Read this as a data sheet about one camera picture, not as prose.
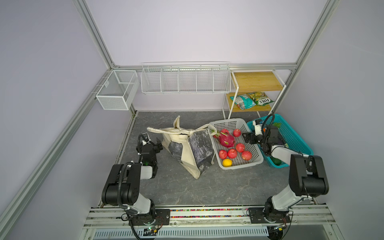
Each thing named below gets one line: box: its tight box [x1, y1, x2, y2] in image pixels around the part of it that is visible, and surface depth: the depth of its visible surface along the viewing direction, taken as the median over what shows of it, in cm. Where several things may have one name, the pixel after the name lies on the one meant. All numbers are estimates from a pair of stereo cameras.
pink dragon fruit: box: [213, 129, 235, 148], surface depth 96 cm
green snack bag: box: [247, 91, 275, 106], surface depth 104 cm
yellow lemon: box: [222, 158, 233, 167], surface depth 89 cm
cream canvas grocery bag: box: [147, 115, 217, 179], surface depth 79 cm
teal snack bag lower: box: [230, 94, 257, 110], surface depth 102 cm
